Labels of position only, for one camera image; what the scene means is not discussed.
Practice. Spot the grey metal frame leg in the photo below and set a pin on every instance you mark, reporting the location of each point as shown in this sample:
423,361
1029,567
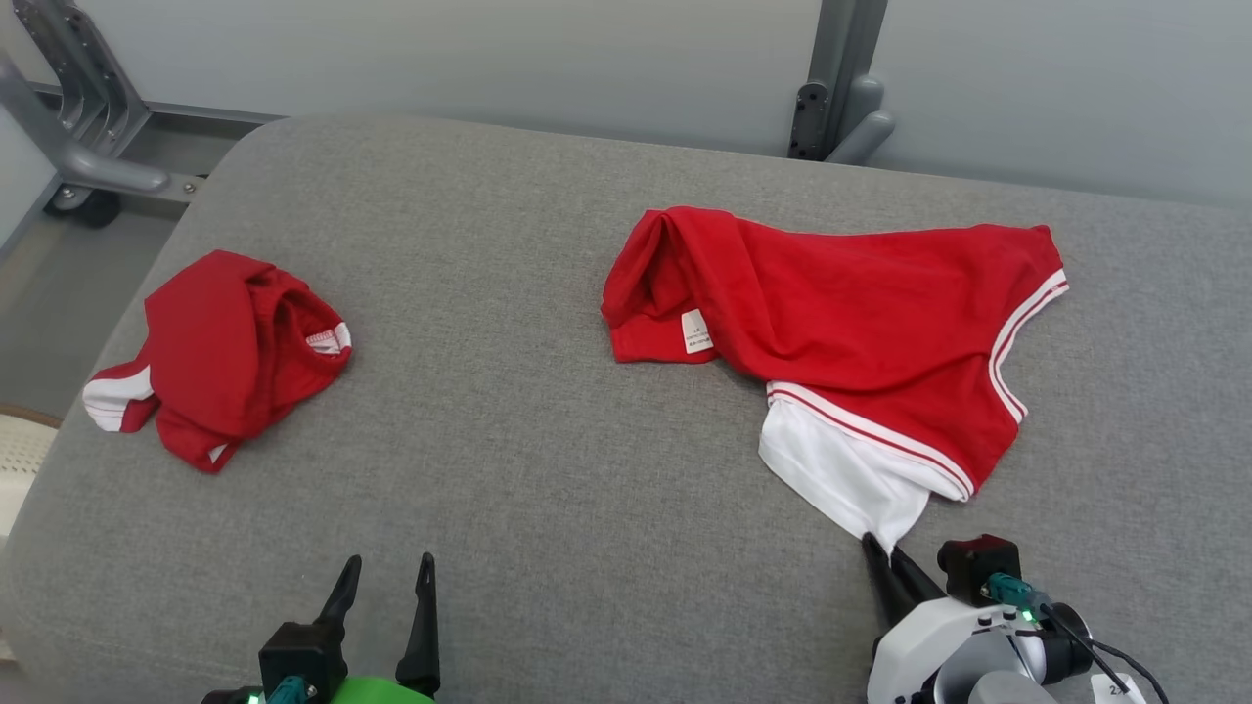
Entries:
88,161

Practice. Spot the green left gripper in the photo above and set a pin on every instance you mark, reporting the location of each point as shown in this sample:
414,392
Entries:
386,691

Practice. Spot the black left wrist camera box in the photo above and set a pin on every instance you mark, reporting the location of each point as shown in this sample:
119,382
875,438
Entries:
303,655

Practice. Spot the grey double metal post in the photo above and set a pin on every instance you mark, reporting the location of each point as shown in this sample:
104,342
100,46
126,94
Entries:
831,78

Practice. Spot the black caster wheel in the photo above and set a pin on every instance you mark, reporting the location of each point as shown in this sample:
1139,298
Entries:
88,207

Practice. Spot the white perforated laundry basket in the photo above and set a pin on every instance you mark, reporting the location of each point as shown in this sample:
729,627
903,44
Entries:
20,469

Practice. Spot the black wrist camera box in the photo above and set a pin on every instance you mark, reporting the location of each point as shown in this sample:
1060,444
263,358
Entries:
303,655
978,567

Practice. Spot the red Bulls basketball jersey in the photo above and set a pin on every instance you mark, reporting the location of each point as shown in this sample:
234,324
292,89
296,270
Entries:
861,313

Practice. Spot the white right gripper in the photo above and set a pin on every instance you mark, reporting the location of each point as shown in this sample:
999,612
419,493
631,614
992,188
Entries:
910,655

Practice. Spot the small red jersey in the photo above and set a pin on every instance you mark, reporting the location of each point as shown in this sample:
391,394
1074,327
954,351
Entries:
205,342

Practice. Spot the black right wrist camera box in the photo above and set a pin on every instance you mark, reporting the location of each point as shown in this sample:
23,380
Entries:
978,567

